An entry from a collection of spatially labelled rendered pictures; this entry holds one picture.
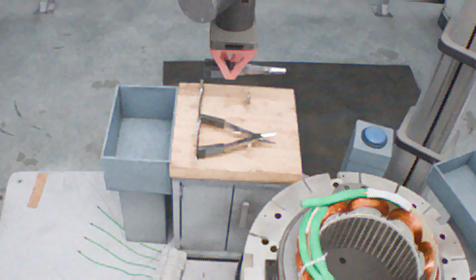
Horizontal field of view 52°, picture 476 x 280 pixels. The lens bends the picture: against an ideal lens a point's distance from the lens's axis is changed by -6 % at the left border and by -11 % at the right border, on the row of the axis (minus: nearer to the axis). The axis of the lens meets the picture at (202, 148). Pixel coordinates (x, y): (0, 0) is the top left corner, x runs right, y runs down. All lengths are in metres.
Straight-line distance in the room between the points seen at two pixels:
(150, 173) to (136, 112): 0.17
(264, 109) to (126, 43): 1.93
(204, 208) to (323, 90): 1.73
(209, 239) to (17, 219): 0.41
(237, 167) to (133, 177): 0.17
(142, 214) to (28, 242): 0.26
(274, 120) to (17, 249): 0.57
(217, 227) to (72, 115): 1.56
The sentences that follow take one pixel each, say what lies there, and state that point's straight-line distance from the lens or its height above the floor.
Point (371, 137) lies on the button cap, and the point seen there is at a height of 1.04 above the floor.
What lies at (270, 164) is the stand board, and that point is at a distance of 0.82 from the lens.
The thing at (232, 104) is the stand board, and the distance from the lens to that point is 0.90.
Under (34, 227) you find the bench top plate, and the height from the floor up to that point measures 0.78.
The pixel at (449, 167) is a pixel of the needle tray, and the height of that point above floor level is 1.04.
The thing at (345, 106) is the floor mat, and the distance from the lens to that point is 2.52.
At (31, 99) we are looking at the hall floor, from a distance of 2.55.
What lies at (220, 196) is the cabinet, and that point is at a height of 0.98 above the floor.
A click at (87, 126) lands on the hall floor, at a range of 2.35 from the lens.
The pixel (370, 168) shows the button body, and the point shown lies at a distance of 0.95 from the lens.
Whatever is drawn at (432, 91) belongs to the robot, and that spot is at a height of 1.06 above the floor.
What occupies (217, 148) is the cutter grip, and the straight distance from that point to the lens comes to 0.79.
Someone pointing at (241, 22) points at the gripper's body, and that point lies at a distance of 0.74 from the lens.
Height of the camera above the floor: 1.69
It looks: 49 degrees down
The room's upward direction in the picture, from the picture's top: 3 degrees clockwise
